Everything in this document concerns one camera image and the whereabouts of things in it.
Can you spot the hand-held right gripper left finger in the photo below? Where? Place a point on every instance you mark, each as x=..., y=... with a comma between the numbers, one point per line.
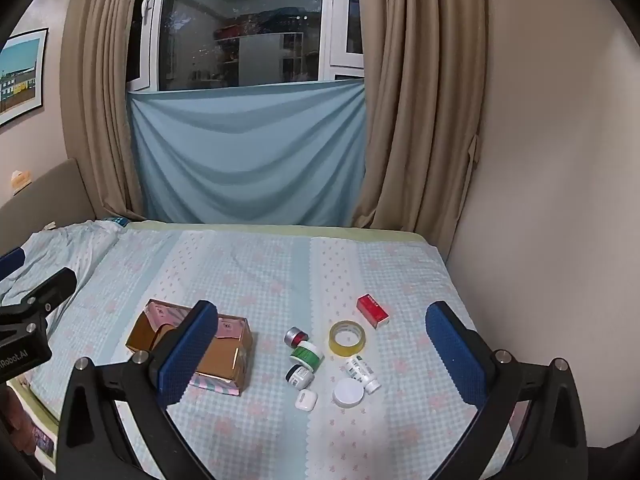
x=190, y=352

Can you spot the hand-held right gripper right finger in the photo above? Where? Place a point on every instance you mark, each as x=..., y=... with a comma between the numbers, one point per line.
x=456, y=355

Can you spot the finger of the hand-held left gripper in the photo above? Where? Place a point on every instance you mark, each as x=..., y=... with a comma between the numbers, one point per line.
x=11, y=262
x=52, y=287

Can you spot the brown cardboard box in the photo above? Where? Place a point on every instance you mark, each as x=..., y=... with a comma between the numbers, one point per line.
x=225, y=355

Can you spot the white pill bottle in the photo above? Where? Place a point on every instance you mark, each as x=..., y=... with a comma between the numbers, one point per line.
x=361, y=370

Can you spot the white jar with dark cap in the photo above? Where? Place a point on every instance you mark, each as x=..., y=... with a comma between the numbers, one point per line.
x=298, y=376

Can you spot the round white jar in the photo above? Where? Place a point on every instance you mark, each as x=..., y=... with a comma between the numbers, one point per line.
x=348, y=393

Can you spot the green jar with white lid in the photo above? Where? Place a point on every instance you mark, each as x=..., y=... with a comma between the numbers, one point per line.
x=306, y=356

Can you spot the yellow tape roll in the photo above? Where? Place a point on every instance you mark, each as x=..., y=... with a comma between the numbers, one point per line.
x=336, y=345

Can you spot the white earbuds case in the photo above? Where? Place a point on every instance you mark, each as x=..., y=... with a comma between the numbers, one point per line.
x=304, y=401

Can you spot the pale blue checkered quilt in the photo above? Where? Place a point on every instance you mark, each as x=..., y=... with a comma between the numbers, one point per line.
x=65, y=255

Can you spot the small tan item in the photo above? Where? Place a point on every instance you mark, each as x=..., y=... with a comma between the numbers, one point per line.
x=20, y=181

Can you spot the teal patterned cloth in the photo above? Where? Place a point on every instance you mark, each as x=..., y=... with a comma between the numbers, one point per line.
x=117, y=221

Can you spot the red carton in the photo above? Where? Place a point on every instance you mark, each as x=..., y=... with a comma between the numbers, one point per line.
x=372, y=311

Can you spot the small red silver jar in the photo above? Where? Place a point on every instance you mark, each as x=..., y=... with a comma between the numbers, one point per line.
x=296, y=337

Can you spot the checkered floral bed sheet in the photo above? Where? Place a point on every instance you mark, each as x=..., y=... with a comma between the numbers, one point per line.
x=280, y=270

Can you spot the beige curtain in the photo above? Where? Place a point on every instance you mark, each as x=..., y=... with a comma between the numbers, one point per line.
x=105, y=100
x=420, y=110

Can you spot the light blue hanging cloth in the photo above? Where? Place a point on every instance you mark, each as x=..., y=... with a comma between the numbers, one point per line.
x=250, y=160

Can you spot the white framed window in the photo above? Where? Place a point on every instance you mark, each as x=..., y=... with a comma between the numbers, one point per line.
x=240, y=25

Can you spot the framed wall picture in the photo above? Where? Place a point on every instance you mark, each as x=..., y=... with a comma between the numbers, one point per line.
x=20, y=77

